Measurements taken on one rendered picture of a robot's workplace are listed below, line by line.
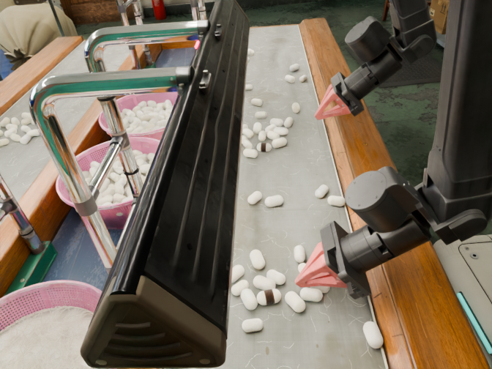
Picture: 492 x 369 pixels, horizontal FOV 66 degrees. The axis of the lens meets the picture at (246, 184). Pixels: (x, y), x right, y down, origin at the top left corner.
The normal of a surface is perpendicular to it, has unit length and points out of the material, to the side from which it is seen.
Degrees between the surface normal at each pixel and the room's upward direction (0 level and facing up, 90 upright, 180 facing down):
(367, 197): 38
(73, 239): 0
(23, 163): 0
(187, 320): 58
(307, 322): 0
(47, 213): 90
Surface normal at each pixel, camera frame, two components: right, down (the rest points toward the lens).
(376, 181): -0.68, -0.55
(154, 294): 0.80, -0.45
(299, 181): -0.08, -0.78
